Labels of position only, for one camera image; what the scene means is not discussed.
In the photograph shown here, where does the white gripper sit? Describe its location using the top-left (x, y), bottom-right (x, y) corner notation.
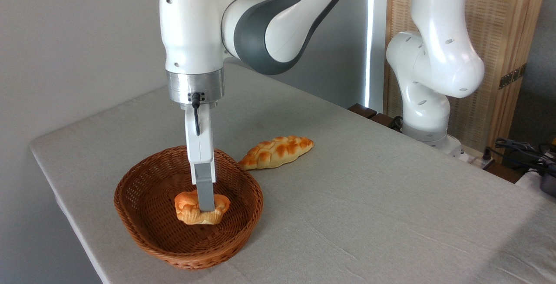
top-left (181, 102), bottom-right (216, 212)

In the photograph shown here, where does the round orange muffin bread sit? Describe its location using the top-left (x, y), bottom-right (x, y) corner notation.
top-left (174, 190), bottom-right (231, 225)

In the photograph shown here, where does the brown woven wicker basket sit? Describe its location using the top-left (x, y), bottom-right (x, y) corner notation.
top-left (114, 145), bottom-right (264, 270)

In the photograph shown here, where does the long braided bread loaf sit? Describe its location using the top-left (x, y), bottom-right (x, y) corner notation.
top-left (238, 135), bottom-right (314, 170)

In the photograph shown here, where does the dark brown wooden block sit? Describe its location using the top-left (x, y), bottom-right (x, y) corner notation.
top-left (347, 103), bottom-right (402, 132)

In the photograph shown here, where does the grey tablecloth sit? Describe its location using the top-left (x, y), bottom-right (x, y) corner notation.
top-left (30, 63), bottom-right (556, 284)

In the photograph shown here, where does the white power strip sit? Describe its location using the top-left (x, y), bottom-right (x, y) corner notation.
top-left (452, 144), bottom-right (496, 168)

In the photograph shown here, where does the dark metal screen hinge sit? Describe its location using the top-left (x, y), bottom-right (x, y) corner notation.
top-left (499, 63), bottom-right (527, 90)

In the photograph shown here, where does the grey metal device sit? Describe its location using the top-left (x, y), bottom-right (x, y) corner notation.
top-left (540, 165), bottom-right (556, 198)

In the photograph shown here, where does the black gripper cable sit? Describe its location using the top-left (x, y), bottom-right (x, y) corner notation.
top-left (191, 92), bottom-right (203, 137)

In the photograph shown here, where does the bright white vertical frame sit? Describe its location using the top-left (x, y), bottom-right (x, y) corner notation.
top-left (365, 0), bottom-right (388, 113)

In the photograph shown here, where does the black cable bundle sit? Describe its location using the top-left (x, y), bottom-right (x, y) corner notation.
top-left (484, 138), bottom-right (556, 176)

